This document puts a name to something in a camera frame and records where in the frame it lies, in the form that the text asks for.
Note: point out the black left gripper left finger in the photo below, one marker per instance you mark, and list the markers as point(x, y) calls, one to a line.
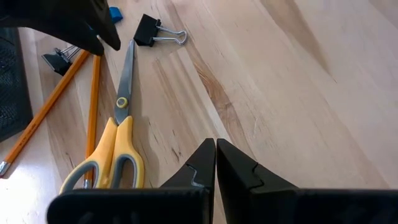
point(174, 202)

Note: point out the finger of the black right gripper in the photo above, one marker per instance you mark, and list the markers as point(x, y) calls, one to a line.
point(99, 18)
point(46, 18)

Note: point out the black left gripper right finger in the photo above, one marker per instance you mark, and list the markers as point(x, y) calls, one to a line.
point(264, 202)

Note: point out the blue eraser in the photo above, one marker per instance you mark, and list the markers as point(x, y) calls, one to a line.
point(115, 15)

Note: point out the black binder clip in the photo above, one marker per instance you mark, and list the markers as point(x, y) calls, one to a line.
point(56, 62)
point(146, 29)

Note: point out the black mesh desk organizer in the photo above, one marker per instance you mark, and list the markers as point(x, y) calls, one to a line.
point(12, 87)

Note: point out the orange pencil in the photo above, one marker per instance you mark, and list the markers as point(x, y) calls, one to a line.
point(40, 115)
point(92, 118)

